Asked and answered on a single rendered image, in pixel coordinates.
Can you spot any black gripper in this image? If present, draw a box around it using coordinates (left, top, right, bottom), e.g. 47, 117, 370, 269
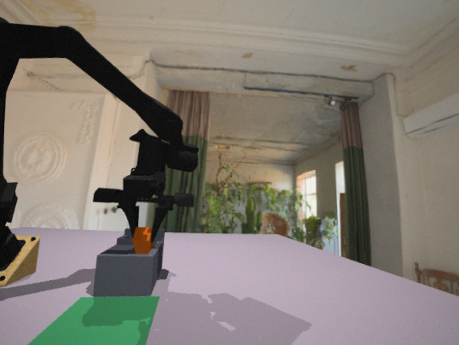
93, 162, 194, 242

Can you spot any orange l-shaped part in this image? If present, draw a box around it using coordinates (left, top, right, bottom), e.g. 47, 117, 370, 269
132, 227, 154, 254

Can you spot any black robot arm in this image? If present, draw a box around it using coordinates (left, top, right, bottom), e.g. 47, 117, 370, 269
0, 17, 199, 271

